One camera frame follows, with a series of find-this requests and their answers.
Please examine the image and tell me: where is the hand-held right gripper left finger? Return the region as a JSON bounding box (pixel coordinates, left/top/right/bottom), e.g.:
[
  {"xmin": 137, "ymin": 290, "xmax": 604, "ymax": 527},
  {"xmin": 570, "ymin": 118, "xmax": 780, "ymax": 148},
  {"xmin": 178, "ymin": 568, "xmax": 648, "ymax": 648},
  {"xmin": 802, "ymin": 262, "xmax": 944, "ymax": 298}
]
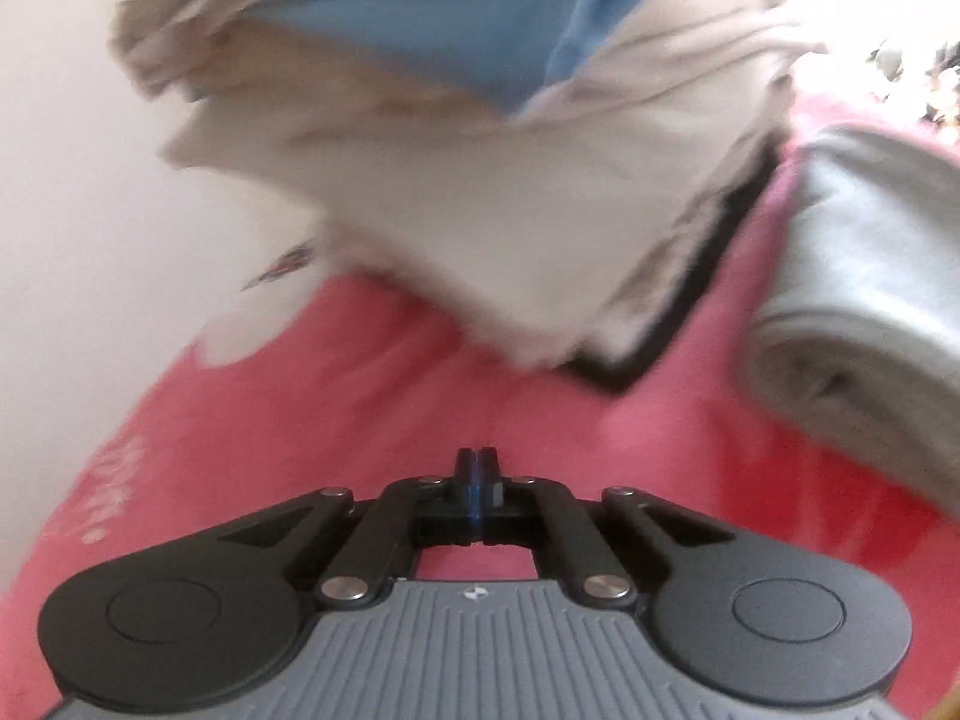
[{"xmin": 216, "ymin": 448, "xmax": 476, "ymax": 608}]

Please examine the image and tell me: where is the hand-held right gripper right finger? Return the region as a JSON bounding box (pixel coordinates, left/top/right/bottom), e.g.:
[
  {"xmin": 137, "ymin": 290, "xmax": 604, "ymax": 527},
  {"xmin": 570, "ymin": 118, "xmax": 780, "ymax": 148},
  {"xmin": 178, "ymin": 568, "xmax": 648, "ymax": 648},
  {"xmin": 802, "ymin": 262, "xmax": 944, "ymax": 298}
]
[{"xmin": 478, "ymin": 448, "xmax": 740, "ymax": 608}]

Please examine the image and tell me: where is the stack of folded light clothes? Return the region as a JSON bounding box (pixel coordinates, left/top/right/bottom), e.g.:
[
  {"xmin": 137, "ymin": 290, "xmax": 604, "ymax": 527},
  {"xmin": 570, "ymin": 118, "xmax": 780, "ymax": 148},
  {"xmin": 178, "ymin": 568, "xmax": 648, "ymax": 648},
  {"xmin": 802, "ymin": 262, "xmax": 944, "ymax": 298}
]
[{"xmin": 109, "ymin": 0, "xmax": 830, "ymax": 395}]

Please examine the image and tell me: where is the pink floral blanket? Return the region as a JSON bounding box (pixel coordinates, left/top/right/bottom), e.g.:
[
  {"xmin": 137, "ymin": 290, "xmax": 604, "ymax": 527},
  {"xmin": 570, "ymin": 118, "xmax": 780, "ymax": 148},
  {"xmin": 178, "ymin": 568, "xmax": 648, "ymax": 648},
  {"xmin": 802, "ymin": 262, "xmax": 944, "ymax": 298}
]
[{"xmin": 0, "ymin": 86, "xmax": 960, "ymax": 720}]

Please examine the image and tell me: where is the grey folded cloth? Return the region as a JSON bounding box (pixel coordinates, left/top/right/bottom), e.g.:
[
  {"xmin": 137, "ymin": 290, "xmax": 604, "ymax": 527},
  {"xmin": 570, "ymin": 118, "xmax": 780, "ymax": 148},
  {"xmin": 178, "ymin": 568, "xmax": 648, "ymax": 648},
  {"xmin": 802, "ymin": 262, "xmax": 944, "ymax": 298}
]
[{"xmin": 741, "ymin": 124, "xmax": 960, "ymax": 522}]

